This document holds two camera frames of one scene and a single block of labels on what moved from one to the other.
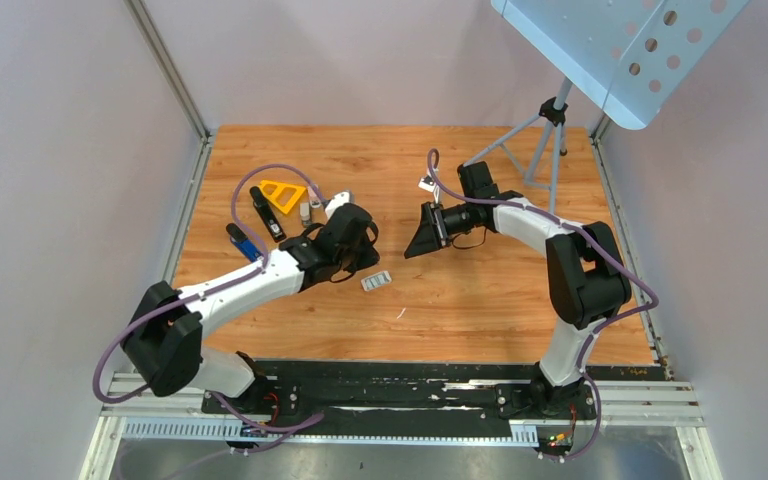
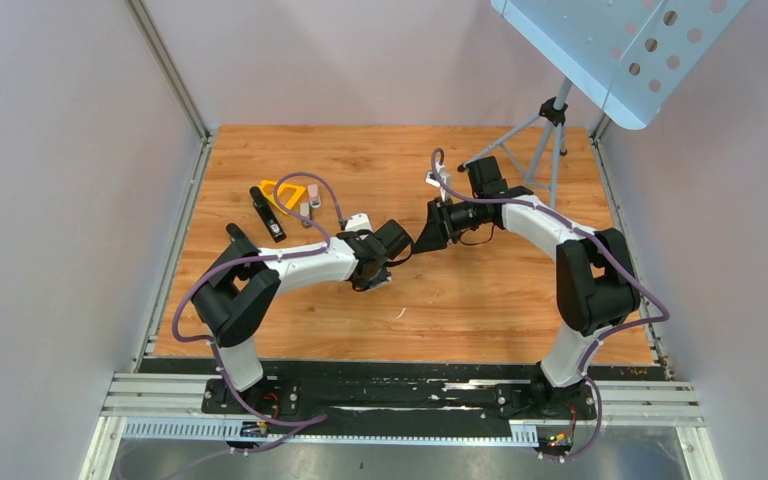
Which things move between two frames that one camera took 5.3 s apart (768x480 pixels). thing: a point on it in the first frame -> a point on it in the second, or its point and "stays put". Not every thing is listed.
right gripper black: [433, 229] stays put
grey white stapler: [304, 212] stays put
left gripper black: [369, 256] -> [382, 277]
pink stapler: [315, 201] stays put
